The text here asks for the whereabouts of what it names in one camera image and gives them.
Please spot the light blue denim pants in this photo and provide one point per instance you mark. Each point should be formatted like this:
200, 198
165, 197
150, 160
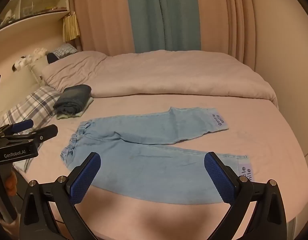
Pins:
144, 160

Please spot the pink curtain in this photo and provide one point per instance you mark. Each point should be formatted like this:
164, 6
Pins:
226, 17
103, 17

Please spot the plaid pillow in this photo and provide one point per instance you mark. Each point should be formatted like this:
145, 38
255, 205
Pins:
36, 102

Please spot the white cubby shelf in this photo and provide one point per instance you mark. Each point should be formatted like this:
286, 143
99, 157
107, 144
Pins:
18, 5

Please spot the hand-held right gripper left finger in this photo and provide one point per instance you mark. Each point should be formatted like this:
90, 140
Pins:
85, 177

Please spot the blue checked pillow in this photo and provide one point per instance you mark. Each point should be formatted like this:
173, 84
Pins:
63, 51

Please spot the beige curved headboard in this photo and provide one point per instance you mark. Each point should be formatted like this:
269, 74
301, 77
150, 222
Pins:
23, 37

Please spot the person's left hand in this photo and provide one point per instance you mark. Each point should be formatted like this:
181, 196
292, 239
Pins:
11, 183

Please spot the pink duvet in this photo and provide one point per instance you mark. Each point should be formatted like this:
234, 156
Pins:
169, 75

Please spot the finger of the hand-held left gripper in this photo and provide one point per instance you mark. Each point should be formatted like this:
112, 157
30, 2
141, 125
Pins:
23, 125
47, 131

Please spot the folded light green cloth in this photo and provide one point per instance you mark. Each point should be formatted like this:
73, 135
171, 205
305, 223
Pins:
68, 116

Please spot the black and white plush toy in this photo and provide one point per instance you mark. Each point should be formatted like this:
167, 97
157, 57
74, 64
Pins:
20, 63

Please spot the white pillow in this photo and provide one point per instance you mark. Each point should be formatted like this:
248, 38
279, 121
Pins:
37, 70

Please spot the folded dark denim jeans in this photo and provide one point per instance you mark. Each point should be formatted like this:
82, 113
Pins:
71, 97

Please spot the yellow tasselled cloth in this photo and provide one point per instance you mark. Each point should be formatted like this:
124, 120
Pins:
71, 27

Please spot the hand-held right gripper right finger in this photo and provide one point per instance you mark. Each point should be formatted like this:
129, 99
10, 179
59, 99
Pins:
219, 180

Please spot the teal curtain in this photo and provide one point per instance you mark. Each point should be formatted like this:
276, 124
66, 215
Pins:
149, 17

